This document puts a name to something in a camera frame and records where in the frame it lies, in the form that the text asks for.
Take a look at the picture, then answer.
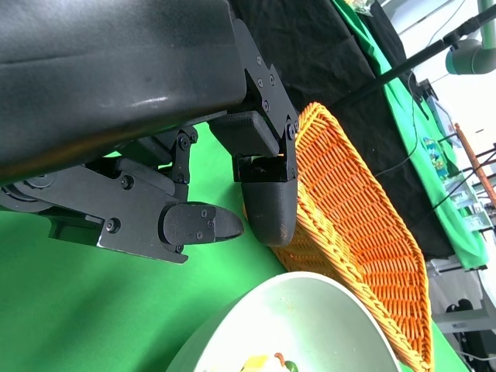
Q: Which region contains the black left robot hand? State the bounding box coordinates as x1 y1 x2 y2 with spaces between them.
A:
0 0 300 264

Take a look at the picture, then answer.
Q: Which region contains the pale green bowl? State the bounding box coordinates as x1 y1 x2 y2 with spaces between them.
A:
166 270 402 372

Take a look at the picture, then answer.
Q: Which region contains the yellow cake slice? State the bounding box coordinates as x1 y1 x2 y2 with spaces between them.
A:
239 351 299 372

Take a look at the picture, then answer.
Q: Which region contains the grey-green robot arm joint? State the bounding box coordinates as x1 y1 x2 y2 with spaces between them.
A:
444 0 496 77

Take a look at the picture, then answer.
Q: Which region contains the orange wicker basket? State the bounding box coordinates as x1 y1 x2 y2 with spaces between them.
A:
243 102 434 372

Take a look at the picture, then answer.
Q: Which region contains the black backdrop cloth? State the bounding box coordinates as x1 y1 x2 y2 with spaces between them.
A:
228 0 456 260

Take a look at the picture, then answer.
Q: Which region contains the green tablecloth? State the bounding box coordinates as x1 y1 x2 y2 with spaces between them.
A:
0 122 472 372

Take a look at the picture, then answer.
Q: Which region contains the green cloth with printed logo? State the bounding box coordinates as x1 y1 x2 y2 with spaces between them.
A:
331 0 490 271

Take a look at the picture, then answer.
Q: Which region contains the black stand pole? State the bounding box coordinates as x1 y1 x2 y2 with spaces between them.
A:
335 5 496 105

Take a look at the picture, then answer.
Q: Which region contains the brown wooden rod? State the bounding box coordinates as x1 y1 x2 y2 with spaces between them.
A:
453 122 496 198

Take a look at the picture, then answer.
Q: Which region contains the grey aluminium frame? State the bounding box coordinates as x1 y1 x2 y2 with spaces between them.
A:
425 255 496 350

